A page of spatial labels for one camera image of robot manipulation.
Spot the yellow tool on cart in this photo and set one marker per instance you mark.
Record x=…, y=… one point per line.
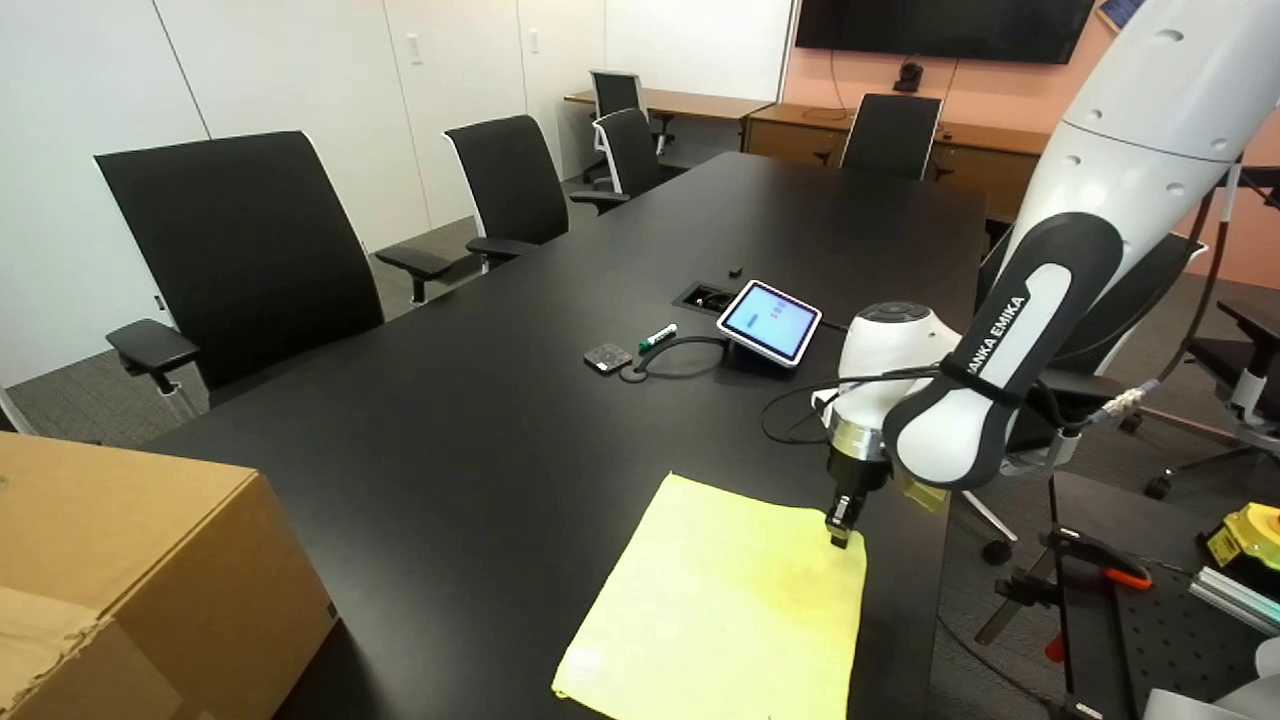
x=1247, y=535

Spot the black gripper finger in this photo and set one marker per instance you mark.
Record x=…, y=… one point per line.
x=840, y=536

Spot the green marker pen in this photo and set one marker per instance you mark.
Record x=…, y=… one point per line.
x=658, y=338

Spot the black office chair near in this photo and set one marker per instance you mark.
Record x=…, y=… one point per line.
x=248, y=251

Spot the wall television screen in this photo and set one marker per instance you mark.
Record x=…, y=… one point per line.
x=958, y=31

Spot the cardboard box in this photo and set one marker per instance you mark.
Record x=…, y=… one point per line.
x=146, y=584

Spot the white tablet on stand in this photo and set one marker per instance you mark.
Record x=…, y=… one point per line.
x=770, y=321

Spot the black remote control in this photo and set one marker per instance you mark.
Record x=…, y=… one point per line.
x=609, y=359

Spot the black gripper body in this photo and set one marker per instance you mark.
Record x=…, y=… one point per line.
x=854, y=486

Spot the black office chair far end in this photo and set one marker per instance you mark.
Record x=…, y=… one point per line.
x=894, y=139

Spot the yellow towel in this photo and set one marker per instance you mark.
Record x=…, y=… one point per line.
x=722, y=609

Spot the orange handled pliers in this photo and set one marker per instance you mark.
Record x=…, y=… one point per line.
x=1112, y=565

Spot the wooden sideboard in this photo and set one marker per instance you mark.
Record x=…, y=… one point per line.
x=981, y=163

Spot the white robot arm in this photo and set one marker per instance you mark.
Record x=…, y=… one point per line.
x=1155, y=131

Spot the black office chair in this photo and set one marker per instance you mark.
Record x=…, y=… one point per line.
x=629, y=154
x=248, y=251
x=615, y=90
x=514, y=191

